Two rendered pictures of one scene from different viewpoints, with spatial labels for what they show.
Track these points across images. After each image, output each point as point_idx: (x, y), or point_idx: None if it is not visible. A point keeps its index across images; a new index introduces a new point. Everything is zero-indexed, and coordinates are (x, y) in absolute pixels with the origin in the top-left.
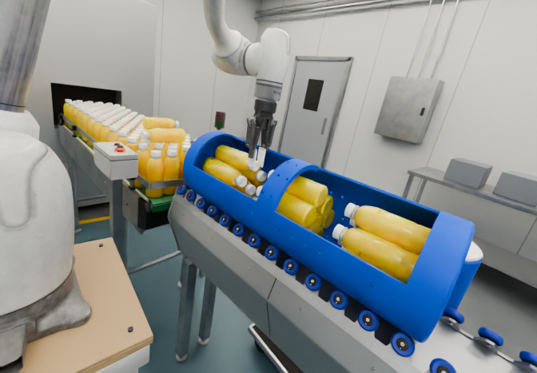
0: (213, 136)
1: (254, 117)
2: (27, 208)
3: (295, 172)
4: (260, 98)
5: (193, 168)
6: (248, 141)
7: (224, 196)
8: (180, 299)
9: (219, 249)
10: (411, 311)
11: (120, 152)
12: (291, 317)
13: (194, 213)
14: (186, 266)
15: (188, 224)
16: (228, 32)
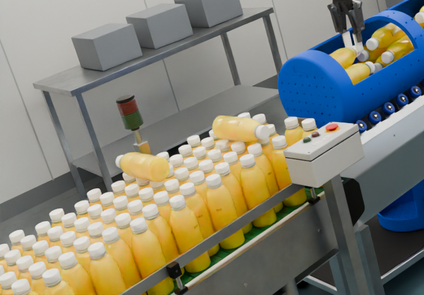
0: (325, 53)
1: (355, 0)
2: None
3: (406, 14)
4: None
5: (357, 86)
6: (361, 24)
7: (395, 75)
8: (375, 288)
9: (406, 132)
10: None
11: (339, 126)
12: None
13: (365, 141)
14: (366, 232)
15: (367, 159)
16: None
